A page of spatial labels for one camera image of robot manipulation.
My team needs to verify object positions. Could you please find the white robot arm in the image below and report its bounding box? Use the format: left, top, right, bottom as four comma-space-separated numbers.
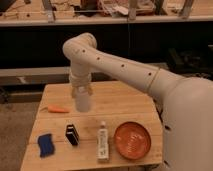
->
63, 33, 213, 171

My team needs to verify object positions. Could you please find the wooden table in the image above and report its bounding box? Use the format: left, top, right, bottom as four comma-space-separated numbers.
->
21, 81, 162, 171

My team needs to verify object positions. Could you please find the white glue bottle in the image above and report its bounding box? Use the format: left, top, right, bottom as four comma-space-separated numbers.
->
97, 121, 109, 162

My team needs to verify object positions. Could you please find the orange bowl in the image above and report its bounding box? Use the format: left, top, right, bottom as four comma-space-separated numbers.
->
114, 122, 151, 160

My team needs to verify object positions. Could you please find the orange carrot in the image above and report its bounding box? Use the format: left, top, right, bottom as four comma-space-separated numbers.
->
41, 105, 69, 113

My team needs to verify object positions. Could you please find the blue sponge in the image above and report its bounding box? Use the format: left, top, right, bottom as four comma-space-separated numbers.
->
38, 134, 55, 157

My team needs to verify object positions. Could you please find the black eraser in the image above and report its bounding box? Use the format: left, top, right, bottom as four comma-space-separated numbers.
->
65, 124, 79, 146

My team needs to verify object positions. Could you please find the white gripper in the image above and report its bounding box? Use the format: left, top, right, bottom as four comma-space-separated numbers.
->
69, 74, 93, 98

